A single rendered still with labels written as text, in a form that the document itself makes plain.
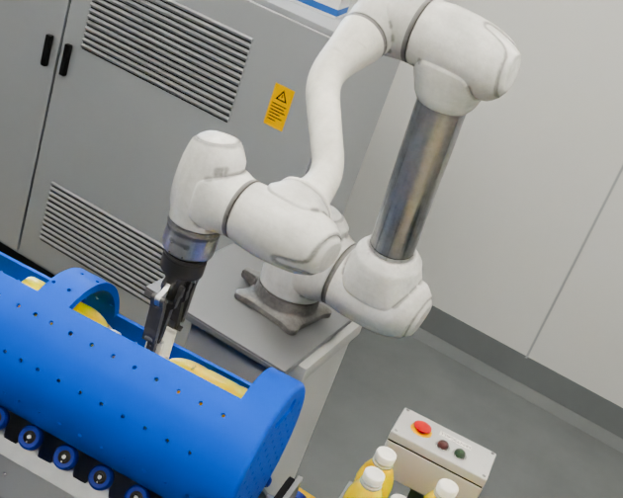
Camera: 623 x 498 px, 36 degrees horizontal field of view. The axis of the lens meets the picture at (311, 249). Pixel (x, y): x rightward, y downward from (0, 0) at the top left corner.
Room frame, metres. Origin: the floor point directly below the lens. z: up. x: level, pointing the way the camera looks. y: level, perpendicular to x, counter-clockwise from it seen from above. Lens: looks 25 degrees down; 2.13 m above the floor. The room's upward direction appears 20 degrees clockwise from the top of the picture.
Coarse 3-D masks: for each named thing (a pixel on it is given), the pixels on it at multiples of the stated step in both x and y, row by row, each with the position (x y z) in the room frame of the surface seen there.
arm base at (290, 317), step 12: (252, 276) 2.03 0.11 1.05; (252, 288) 1.99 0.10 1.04; (264, 288) 1.95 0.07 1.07; (240, 300) 1.95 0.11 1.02; (252, 300) 1.94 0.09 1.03; (264, 300) 1.93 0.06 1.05; (276, 300) 1.92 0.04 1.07; (264, 312) 1.92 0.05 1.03; (276, 312) 1.92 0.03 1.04; (288, 312) 1.92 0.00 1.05; (300, 312) 1.93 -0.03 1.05; (312, 312) 1.97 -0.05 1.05; (324, 312) 2.01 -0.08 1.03; (276, 324) 1.91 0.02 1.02; (288, 324) 1.90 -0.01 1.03; (300, 324) 1.92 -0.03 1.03
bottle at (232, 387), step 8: (168, 360) 1.39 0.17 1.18; (176, 360) 1.39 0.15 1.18; (184, 360) 1.39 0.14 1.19; (184, 368) 1.37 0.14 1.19; (192, 368) 1.38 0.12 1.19; (200, 368) 1.38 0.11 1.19; (200, 376) 1.36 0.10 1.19; (208, 376) 1.37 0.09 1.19; (216, 376) 1.37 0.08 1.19; (216, 384) 1.36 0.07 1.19; (224, 384) 1.36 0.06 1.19; (232, 384) 1.37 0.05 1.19; (232, 392) 1.35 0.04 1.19; (240, 392) 1.35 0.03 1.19; (224, 416) 1.33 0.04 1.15
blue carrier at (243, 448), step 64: (0, 256) 1.63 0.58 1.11; (0, 320) 1.34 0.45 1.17; (64, 320) 1.35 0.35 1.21; (128, 320) 1.56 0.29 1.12; (0, 384) 1.31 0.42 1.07; (64, 384) 1.28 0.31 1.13; (128, 384) 1.28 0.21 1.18; (192, 384) 1.30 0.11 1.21; (256, 384) 1.33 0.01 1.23; (128, 448) 1.25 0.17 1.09; (192, 448) 1.23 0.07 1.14; (256, 448) 1.24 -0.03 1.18
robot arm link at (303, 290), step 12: (336, 216) 1.98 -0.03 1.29; (348, 228) 2.00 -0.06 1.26; (348, 240) 1.98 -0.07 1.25; (264, 264) 1.97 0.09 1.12; (264, 276) 1.96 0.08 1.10; (276, 276) 1.93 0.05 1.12; (288, 276) 1.92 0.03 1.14; (300, 276) 1.91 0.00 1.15; (312, 276) 1.90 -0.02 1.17; (324, 276) 1.90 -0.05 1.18; (276, 288) 1.93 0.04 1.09; (288, 288) 1.92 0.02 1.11; (300, 288) 1.91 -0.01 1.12; (312, 288) 1.90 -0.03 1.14; (288, 300) 1.92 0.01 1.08; (300, 300) 1.93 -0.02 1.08; (312, 300) 1.95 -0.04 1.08
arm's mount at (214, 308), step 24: (216, 264) 2.07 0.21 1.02; (240, 264) 2.12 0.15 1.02; (216, 288) 1.96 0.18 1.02; (240, 288) 2.01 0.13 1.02; (192, 312) 1.82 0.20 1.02; (216, 312) 1.86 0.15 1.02; (240, 312) 1.90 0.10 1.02; (336, 312) 2.06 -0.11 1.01; (216, 336) 1.79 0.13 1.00; (240, 336) 1.80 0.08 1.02; (264, 336) 1.84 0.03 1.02; (288, 336) 1.87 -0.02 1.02; (312, 336) 1.91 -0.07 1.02; (264, 360) 1.75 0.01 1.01; (288, 360) 1.78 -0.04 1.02
